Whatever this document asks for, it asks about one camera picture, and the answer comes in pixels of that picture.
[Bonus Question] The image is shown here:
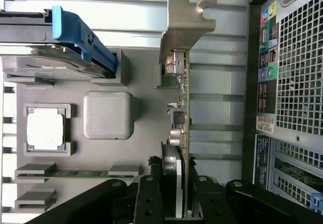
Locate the grey plastic parts rack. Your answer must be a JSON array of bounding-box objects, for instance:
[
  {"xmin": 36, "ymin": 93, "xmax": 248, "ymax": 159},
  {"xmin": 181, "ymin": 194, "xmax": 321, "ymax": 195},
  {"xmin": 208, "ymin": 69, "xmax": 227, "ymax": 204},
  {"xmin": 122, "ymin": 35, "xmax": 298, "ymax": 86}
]
[{"xmin": 0, "ymin": 47, "xmax": 168, "ymax": 215}]

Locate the green loose RAM stick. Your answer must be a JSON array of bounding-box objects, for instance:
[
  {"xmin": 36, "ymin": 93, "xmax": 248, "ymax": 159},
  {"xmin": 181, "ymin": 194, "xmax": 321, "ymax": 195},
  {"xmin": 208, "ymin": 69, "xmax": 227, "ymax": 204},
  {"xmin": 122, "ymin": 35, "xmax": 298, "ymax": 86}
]
[{"xmin": 18, "ymin": 172, "xmax": 138, "ymax": 179}]

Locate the silver CPU chip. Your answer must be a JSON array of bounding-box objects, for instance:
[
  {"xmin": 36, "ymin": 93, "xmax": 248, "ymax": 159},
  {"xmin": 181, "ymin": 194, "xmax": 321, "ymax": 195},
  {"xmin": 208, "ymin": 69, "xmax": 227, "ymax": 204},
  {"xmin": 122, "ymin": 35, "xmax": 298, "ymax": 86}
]
[{"xmin": 26, "ymin": 106, "xmax": 67, "ymax": 150}]

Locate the blue plastic disk caddy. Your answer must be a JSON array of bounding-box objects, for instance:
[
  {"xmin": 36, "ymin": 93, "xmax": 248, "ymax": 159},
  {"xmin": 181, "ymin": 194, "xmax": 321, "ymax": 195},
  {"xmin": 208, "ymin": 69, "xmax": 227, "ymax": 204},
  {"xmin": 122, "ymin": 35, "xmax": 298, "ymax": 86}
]
[{"xmin": 61, "ymin": 10, "xmax": 119, "ymax": 80}]

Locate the black open PC case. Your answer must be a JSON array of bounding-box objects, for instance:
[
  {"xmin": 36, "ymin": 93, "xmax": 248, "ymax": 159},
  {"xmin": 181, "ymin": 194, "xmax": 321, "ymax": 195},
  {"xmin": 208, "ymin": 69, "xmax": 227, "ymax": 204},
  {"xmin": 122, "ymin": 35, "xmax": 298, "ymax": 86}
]
[{"xmin": 241, "ymin": 0, "xmax": 323, "ymax": 215}]

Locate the silver hard disk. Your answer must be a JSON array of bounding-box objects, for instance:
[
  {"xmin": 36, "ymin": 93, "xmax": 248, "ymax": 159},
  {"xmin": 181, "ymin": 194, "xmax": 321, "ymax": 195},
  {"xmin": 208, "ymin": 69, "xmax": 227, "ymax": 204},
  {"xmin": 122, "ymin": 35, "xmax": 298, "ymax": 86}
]
[{"xmin": 0, "ymin": 41, "xmax": 108, "ymax": 80}]

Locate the light blue end cap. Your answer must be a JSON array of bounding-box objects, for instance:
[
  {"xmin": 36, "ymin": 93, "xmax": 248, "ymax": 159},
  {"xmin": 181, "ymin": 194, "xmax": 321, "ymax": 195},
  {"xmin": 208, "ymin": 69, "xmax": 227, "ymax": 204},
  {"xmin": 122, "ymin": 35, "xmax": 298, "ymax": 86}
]
[{"xmin": 51, "ymin": 6, "xmax": 63, "ymax": 40}]

